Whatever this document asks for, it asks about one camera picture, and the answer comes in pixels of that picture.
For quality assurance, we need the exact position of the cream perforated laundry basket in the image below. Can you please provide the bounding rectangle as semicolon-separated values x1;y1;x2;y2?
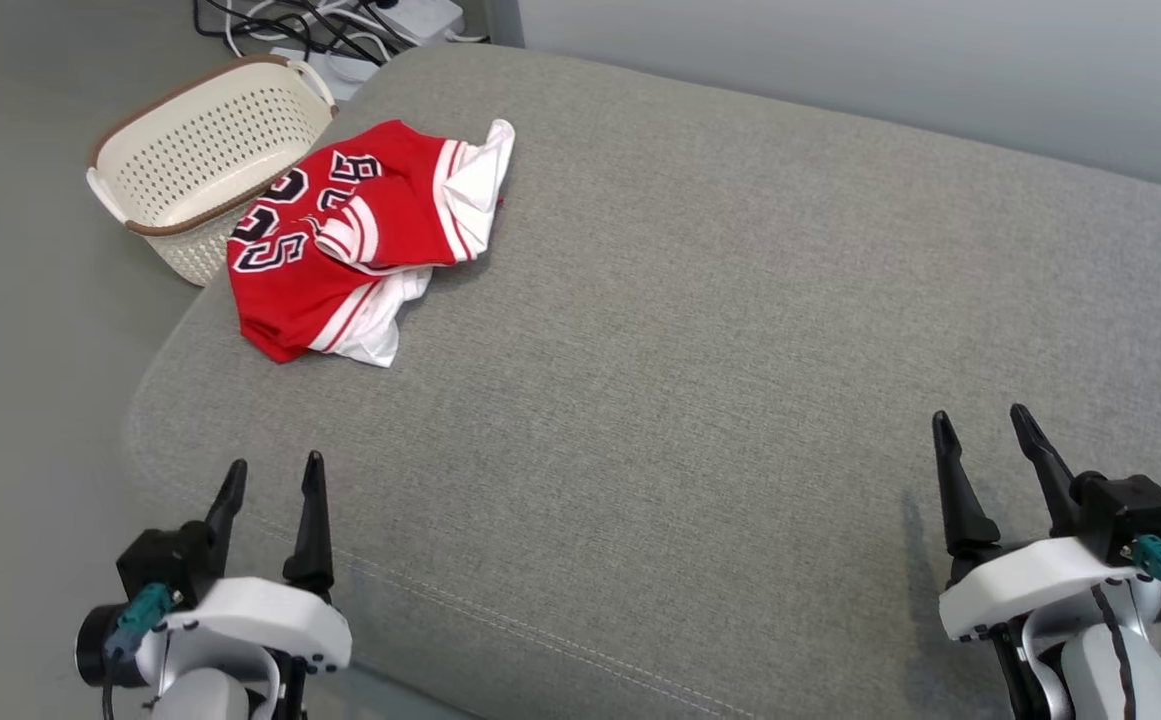
86;54;339;289

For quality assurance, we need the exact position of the small white power strip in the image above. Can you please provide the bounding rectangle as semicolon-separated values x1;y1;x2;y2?
268;45;386;103

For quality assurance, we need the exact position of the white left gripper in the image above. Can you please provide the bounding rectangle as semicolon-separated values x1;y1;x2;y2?
75;450;353;691

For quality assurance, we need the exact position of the black floor cable bundle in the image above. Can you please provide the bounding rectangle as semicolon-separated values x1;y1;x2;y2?
190;0;411;66

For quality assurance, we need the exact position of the red Bulls jersey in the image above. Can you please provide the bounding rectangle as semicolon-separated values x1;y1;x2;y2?
226;118;517;369

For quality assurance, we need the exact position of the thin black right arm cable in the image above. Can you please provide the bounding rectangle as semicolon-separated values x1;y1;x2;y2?
1088;585;1141;720

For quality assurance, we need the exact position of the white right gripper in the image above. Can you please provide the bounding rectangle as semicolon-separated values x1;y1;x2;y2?
932;403;1161;643

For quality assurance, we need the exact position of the large white power strip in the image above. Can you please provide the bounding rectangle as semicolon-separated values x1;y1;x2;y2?
375;0;468;46

